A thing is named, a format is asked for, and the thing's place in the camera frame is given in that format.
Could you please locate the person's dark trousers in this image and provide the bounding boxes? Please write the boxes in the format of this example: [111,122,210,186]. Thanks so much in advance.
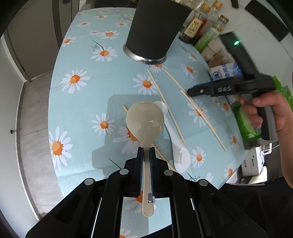
[218,177,293,238]

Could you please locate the tall clear bottle gold cap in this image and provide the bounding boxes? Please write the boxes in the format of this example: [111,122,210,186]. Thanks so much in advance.
[211,0,223,14]

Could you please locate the person's right hand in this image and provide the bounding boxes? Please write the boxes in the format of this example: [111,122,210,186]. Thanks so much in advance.
[239,93,293,133]

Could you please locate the large cream plastic spoon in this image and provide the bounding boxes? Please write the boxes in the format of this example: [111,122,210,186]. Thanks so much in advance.
[126,101,165,218]

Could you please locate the large black wall panel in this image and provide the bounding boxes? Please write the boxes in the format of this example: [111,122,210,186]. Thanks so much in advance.
[245,0,290,43]

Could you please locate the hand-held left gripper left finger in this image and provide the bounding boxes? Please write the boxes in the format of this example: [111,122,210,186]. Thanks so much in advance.
[25,147,144,238]

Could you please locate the bunch of wooden chopsticks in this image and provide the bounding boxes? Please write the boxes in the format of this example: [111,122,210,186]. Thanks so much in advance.
[122,68,228,172]

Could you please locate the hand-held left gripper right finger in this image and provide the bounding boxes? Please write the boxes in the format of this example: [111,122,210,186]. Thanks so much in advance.
[149,147,269,238]

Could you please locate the person's right forearm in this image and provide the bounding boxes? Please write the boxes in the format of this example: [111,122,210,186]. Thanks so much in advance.
[276,124,293,183]

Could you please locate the black cylindrical utensil holder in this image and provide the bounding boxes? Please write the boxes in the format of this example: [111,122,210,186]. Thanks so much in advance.
[123,0,193,66]

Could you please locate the blue daisy print tablecloth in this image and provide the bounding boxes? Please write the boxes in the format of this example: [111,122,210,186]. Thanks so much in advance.
[48,8,249,238]

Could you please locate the white plastic rice scoop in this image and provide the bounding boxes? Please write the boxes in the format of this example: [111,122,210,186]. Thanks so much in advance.
[153,101,191,173]

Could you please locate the small bottle with cream label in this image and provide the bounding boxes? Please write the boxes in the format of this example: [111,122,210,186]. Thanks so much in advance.
[179,5,212,45]

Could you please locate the green label bottle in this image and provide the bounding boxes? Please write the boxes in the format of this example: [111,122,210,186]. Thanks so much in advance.
[194,15,229,53]

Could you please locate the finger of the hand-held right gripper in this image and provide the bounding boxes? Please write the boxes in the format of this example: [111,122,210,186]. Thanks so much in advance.
[186,80,241,98]

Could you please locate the green sugar bag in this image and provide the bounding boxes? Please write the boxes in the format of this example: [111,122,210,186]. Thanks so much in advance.
[232,75,293,141]

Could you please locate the grey door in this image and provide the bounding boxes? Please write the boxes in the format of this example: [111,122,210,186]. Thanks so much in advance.
[5,0,80,83]

